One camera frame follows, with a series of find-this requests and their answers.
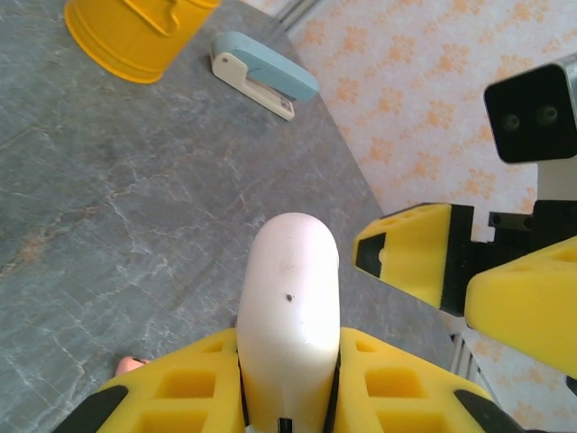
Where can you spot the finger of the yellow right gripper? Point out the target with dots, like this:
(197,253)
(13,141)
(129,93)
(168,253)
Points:
(414,252)
(527,306)

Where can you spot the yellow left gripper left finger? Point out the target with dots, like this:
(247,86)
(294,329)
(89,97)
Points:
(135,406)

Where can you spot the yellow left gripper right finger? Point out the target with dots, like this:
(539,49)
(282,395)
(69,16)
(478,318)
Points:
(351,397)

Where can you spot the white earbud charging case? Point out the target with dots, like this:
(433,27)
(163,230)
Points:
(288,279)

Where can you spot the blue and cream stapler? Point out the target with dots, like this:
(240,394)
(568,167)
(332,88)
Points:
(266,67)

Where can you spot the yellow metal pen cup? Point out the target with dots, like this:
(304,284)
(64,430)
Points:
(126,40)

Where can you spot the aluminium table edge rail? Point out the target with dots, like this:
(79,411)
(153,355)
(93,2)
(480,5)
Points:
(466,361)

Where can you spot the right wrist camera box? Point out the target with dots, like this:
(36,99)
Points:
(527,117)

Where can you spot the aluminium frame post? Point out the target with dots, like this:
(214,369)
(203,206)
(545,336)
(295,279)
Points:
(295,13)

